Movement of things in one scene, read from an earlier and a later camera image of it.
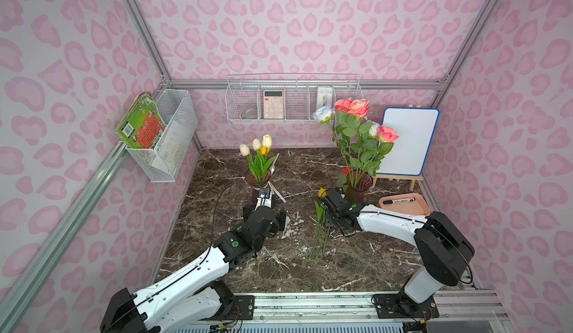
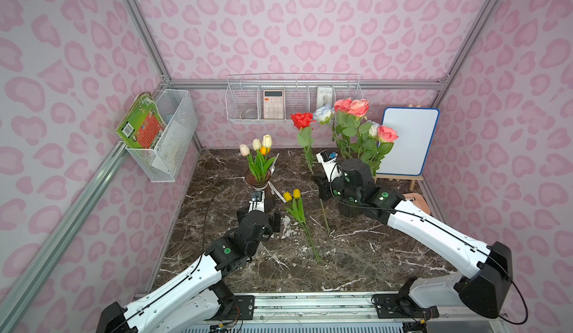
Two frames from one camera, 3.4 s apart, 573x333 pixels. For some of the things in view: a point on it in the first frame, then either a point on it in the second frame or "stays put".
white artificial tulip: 259,162 stays put
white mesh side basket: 165,161 stays put
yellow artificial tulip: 320,206 -> 298,211
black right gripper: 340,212 -> 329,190
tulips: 245,151 stays put
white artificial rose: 373,128 stays put
